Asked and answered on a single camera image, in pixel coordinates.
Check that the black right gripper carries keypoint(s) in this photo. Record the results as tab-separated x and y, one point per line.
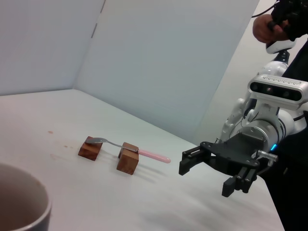
238	151

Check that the grey ceramic cup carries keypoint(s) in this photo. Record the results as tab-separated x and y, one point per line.
44	211

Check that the person's bare hand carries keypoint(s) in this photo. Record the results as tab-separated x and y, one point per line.
263	29

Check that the person's black clothing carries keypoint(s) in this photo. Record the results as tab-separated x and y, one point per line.
296	192

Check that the light notched wooden block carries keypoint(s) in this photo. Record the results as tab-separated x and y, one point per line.
126	163

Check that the dark flat wooden block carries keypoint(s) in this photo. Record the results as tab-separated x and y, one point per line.
89	151

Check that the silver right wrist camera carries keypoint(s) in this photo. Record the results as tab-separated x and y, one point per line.
276	89

